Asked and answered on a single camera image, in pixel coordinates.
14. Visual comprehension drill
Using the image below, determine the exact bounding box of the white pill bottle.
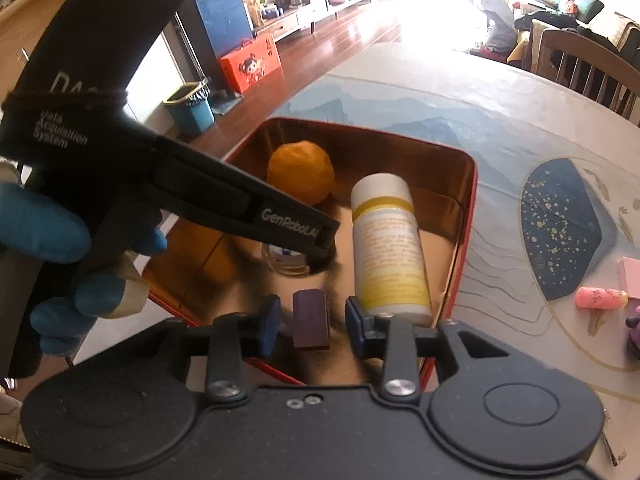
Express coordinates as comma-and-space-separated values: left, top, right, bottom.
350, 172, 434, 326

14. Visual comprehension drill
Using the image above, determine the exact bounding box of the dark purple small block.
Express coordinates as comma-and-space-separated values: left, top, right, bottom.
293, 289, 331, 350

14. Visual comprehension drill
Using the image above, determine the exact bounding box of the orange mandarin fruit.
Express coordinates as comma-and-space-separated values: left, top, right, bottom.
266, 141, 335, 206

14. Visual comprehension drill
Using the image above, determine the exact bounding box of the pink tube toy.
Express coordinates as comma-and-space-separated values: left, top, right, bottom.
574, 287, 629, 310

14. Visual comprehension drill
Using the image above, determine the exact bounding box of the purple toy figure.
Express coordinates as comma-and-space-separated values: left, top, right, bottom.
625, 307, 640, 360

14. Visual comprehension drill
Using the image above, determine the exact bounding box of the pink eraser block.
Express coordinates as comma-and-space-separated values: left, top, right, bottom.
617, 257, 640, 300

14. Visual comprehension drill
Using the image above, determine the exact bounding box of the blue gloved left hand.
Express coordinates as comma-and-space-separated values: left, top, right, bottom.
1, 160, 150, 356

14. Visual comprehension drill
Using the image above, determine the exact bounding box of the red metal tin box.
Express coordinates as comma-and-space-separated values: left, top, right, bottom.
142, 117, 478, 385

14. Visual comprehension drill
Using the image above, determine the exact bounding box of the blue trash bin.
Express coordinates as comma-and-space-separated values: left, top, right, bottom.
163, 81, 215, 138

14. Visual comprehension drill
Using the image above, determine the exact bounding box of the orange gift box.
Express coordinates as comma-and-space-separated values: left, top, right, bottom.
219, 34, 281, 94

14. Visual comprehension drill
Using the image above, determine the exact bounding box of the dark cabinet with blue panel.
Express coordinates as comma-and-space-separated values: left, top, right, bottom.
176, 0, 254, 98

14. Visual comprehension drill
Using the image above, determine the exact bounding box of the printed landscape table mat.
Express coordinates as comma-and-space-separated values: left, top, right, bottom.
280, 72, 639, 400

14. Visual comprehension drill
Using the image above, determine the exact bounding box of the low tv console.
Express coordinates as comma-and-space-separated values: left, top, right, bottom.
254, 0, 375, 42

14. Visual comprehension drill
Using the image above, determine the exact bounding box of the wooden dining chair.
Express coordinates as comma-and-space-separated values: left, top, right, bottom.
535, 28, 639, 120

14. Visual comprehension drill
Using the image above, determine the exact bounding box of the teal sofa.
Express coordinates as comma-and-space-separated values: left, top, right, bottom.
534, 0, 604, 24

